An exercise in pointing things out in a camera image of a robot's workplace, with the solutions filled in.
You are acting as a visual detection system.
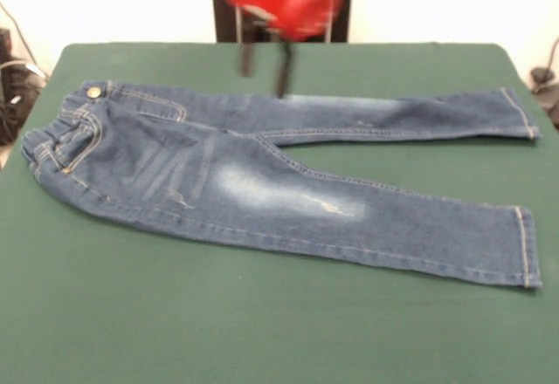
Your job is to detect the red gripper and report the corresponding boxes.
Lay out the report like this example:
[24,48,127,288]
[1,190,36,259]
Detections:
[220,0,346,98]

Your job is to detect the blue denim jeans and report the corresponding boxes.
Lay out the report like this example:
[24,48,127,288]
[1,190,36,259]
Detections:
[21,79,544,290]

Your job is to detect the dark green table cloth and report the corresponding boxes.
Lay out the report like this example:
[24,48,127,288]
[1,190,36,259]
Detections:
[0,41,559,384]

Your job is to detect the black cable plug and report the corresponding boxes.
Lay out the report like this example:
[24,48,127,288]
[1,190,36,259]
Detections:
[529,65,555,93]

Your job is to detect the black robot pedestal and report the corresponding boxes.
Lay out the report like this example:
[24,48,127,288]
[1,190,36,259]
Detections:
[204,0,362,44]

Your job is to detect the black equipment with cables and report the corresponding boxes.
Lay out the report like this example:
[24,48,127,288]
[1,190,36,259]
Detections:
[0,28,48,146]

